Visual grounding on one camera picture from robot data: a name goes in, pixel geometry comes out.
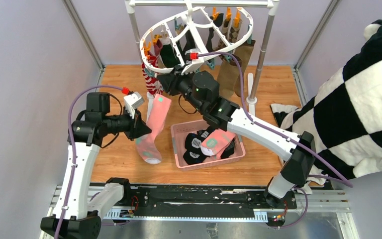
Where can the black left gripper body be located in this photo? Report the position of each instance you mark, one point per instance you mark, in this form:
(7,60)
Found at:
(129,122)

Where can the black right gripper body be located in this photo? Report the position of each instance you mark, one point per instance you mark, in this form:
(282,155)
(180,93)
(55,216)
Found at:
(180,84)

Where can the pink sock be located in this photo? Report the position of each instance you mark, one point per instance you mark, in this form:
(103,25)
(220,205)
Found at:
(145,145)
(216,143)

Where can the red white striped sock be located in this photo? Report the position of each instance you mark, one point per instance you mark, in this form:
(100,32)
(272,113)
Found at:
(153,86)

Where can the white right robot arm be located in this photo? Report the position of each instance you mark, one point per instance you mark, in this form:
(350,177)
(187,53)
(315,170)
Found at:
(201,90)

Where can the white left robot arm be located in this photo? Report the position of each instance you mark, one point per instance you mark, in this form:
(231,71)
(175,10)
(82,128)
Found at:
(75,215)

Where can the white oval clip hanger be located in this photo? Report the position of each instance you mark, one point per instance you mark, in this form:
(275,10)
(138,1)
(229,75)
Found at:
(192,28)

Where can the dark green sock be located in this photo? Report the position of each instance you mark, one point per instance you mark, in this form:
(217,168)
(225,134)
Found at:
(169,56)

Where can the pink plastic basket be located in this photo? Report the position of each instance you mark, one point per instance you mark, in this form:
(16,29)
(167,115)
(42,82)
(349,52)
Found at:
(181,130)

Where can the white metal drying rack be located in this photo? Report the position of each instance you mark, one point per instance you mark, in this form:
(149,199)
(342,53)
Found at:
(196,17)

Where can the tan sock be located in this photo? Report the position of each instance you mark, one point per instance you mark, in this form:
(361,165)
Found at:
(229,79)
(243,53)

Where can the brown argyle sock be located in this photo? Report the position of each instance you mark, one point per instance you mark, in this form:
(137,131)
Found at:
(230,29)

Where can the black white checkered blanket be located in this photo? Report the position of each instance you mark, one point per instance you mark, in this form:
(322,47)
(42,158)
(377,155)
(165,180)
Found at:
(345,116)

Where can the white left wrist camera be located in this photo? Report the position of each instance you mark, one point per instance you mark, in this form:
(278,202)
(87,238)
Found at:
(132,102)

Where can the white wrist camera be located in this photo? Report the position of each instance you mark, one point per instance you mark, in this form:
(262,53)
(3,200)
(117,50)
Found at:
(195,60)
(132,102)

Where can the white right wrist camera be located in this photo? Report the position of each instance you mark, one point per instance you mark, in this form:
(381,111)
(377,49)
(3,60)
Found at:
(195,60)

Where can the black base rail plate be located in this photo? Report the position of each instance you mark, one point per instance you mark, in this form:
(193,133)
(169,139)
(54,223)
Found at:
(198,202)

